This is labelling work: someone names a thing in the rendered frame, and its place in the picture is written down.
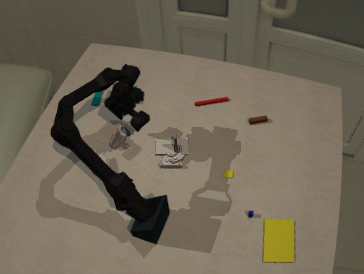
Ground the yellow flat rectangular plate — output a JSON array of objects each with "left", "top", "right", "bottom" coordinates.
[{"left": 263, "top": 218, "right": 294, "bottom": 263}]

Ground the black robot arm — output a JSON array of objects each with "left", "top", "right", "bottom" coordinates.
[{"left": 50, "top": 64, "right": 155, "bottom": 224}]

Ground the red rod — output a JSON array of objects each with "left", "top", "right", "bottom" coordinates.
[{"left": 195, "top": 97, "right": 229, "bottom": 106}]

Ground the brown rectangular bar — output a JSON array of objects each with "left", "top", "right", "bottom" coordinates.
[{"left": 249, "top": 116, "right": 268, "bottom": 124}]

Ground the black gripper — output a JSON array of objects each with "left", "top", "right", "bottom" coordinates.
[{"left": 104, "top": 95, "right": 150, "bottom": 132}]

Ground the small yellow block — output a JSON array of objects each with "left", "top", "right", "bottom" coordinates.
[{"left": 224, "top": 170, "right": 233, "bottom": 178}]

